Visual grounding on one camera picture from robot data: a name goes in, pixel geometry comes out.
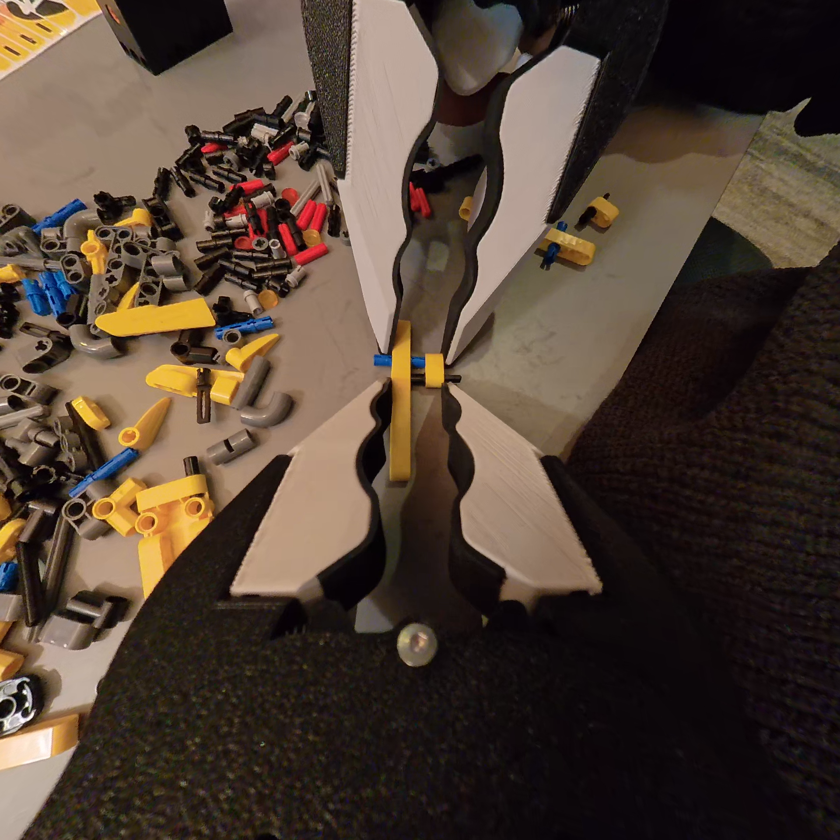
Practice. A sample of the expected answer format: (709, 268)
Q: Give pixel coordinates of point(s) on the blue toy pin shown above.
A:
(548, 253)
(380, 359)

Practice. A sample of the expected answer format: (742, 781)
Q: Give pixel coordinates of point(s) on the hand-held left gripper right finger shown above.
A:
(525, 518)

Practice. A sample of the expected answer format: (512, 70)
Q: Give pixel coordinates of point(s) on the long yellow toy beam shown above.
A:
(400, 426)
(574, 248)

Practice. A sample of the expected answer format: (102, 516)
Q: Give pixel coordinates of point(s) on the yellow angled connector piece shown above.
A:
(605, 210)

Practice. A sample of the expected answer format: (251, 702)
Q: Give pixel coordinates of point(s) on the black cardboard box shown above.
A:
(177, 33)

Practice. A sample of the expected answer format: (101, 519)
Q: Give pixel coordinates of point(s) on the short yellow toy connector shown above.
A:
(434, 369)

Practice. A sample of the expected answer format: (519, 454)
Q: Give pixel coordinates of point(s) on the pile of yellow grey bricks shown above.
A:
(151, 318)

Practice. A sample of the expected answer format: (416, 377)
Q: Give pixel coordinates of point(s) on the black toy pin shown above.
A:
(454, 378)

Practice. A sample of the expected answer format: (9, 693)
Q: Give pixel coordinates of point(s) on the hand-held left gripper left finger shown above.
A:
(308, 525)

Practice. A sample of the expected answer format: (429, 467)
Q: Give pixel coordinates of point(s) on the grey elbow pipe piece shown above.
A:
(272, 413)

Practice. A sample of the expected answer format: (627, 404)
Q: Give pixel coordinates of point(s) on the yellow frame block with holes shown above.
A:
(164, 518)

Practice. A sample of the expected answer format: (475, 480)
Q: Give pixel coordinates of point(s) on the pile of black red pins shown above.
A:
(262, 262)

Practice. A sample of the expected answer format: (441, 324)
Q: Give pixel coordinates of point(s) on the small yellow connector with axle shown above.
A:
(585, 215)

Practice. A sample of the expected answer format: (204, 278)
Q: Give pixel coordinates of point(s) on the instruction sheet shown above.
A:
(26, 46)

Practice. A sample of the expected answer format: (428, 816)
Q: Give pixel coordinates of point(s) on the person's dark knit sweater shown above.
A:
(722, 459)

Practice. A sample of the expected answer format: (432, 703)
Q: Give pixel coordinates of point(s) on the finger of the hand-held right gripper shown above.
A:
(531, 151)
(387, 131)

